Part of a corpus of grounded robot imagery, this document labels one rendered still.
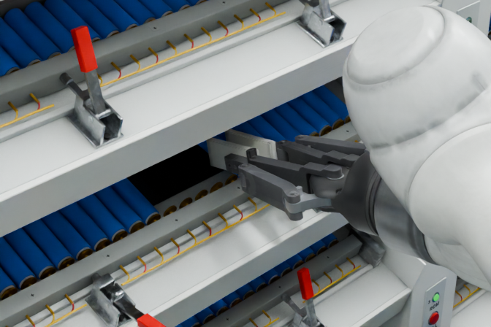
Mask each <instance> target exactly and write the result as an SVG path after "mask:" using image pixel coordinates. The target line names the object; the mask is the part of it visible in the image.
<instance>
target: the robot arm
mask: <svg viewBox="0 0 491 327"><path fill-rule="evenodd" d="M343 94H344V97H345V101H346V107H347V110H348V113H349V117H350V119H351V123H352V125H353V127H354V129H355V130H356V132H357V133H358V135H359V137H360V139H361V140H362V142H363V143H359V142H349V141H343V140H338V139H328V138H323V137H317V136H308V135H297V136H296V137H295V141H294V142H291V141H289V140H281V141H279V142H276V141H273V140H270V139H265V138H262V137H259V136H254V135H251V134H247V133H243V132H241V131H236V130H233V129H229V130H227V131H225V132H224V133H225V137H226V141H224V140H221V139H216V138H209V139H207V140H206V142H207V146H208V154H209V159H210V165H211V166H214V167H217V168H220V169H224V170H227V171H228V172H232V173H235V174H239V175H240V181H241V186H242V191H244V192H246V193H248V194H250V195H252V196H254V197H256V198H258V199H260V200H262V201H264V202H266V203H268V204H270V205H272V206H274V207H276V208H278V209H280V210H282V211H284V212H285V213H286V214H287V216H288V217H289V219H290V220H292V221H298V220H302V219H303V214H302V213H303V212H304V211H306V210H308V209H313V208H317V207H318V208H319V209H320V210H321V211H323V212H336V213H340V214H342V216H344V218H345V219H347V221H348V222H349V223H350V224H351V225H352V226H353V227H354V228H355V229H357V230H359V231H364V232H366V233H369V234H372V235H375V236H379V237H380V238H381V240H382V241H383V243H384V244H385V245H386V246H387V247H389V248H391V249H392V250H396V251H398V252H401V253H405V254H407V255H411V256H413V257H416V258H420V259H422V260H425V261H426V262H428V263H431V264H434V265H437V266H443V267H445V268H447V269H449V270H451V271H452V272H454V273H455V274H456V275H457V276H458V277H460V278H461V279H463V280H464V281H466V282H469V283H470V284H472V285H475V286H477V287H479V288H482V289H484V290H486V291H489V292H491V41H490V40H489V39H488V38H487V36H485V35H484V34H483V33H482V32H481V31H480V30H478V28H477V27H475V26H474V25H473V24H471V23H469V22H468V21H467V20H465V19H464V18H462V17H460V16H459V15H457V14H455V13H453V12H451V11H449V10H447V9H444V8H442V7H438V6H434V5H422V6H410V7H402V8H399V9H396V10H393V11H391V12H388V13H387V14H385V15H383V16H381V17H379V18H378V19H377V20H375V21H373V22H372V23H371V24H370V25H369V26H368V27H367V28H366V29H365V30H364V31H363V32H362V33H361V34H360V35H359V36H358V37H357V39H356V40H355V42H354V44H353V45H352V47H351V51H350V52H349V54H348V56H347V58H346V60H345V63H344V65H343ZM309 145H310V146H311V147H309Z"/></svg>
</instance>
